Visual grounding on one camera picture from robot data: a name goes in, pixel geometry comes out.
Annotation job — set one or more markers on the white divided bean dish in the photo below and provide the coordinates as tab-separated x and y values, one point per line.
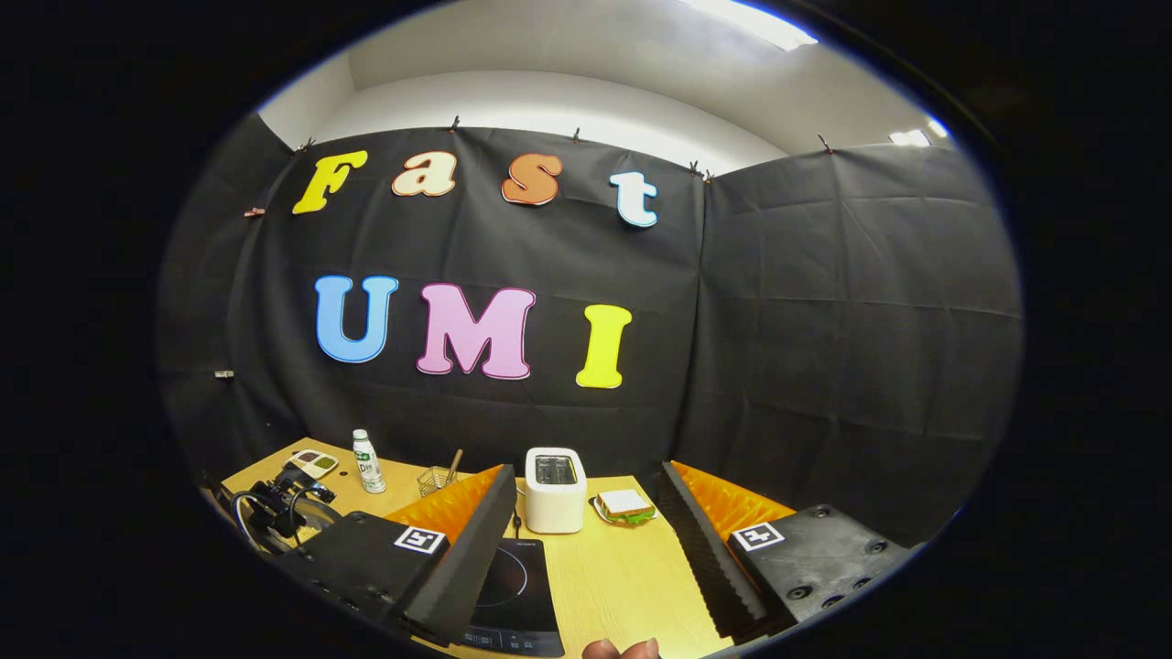
316	462

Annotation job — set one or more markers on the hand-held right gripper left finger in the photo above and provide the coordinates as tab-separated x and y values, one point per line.
476	549

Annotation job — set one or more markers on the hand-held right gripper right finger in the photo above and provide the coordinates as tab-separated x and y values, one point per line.
700	558

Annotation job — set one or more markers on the black induction cooktop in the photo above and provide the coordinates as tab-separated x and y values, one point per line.
526	604

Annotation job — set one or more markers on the white drink bottle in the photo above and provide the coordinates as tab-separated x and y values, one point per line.
369	471

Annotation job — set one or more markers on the white toaster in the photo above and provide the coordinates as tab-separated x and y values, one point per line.
554	508

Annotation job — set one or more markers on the small white plate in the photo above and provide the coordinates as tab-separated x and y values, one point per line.
596	511

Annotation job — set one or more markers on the stainless steel pot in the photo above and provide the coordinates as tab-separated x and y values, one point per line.
318	522

